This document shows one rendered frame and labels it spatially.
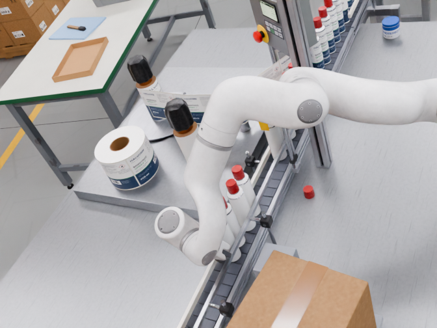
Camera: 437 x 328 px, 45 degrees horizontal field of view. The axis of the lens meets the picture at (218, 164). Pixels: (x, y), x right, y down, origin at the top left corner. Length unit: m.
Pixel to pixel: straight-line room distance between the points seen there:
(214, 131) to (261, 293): 0.38
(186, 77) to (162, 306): 1.15
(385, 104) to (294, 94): 0.22
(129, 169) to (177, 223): 0.68
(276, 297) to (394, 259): 0.48
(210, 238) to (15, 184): 2.89
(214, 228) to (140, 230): 0.70
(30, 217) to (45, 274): 1.71
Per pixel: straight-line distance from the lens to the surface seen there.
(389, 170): 1.81
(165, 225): 1.29
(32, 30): 5.43
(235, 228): 1.57
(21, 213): 3.74
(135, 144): 1.93
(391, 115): 1.23
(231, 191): 1.54
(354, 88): 1.21
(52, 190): 3.74
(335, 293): 1.20
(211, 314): 1.53
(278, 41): 1.58
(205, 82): 2.35
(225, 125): 1.17
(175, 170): 1.97
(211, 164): 1.21
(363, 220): 1.68
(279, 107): 1.12
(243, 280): 1.59
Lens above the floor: 2.14
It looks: 41 degrees down
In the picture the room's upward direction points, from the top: 23 degrees counter-clockwise
